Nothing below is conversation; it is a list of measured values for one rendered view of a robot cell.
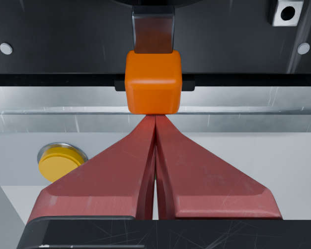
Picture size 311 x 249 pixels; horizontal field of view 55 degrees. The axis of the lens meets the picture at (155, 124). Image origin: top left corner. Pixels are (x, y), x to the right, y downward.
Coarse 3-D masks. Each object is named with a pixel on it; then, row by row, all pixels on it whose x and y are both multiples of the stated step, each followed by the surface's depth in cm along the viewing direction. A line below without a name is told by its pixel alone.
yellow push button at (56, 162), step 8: (48, 152) 26; (56, 152) 26; (64, 152) 26; (72, 152) 27; (40, 160) 26; (48, 160) 26; (56, 160) 26; (64, 160) 26; (72, 160) 26; (80, 160) 27; (40, 168) 27; (48, 168) 27; (56, 168) 27; (64, 168) 27; (72, 168) 27; (48, 176) 27; (56, 176) 27
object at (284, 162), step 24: (216, 144) 40; (240, 144) 40; (264, 144) 40; (288, 144) 40; (240, 168) 42; (264, 168) 42; (288, 168) 42; (24, 192) 46; (288, 192) 46; (24, 216) 49; (288, 216) 49
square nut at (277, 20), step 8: (272, 0) 18; (280, 0) 17; (288, 0) 17; (296, 0) 17; (272, 8) 18; (280, 8) 18; (296, 8) 18; (272, 16) 18; (280, 16) 19; (288, 16) 18; (296, 16) 18; (272, 24) 18; (280, 24) 18; (288, 24) 18; (296, 24) 18
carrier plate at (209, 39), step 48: (0, 0) 18; (48, 0) 18; (96, 0) 18; (240, 0) 18; (0, 48) 20; (48, 48) 20; (96, 48) 20; (192, 48) 20; (240, 48) 20; (288, 48) 20
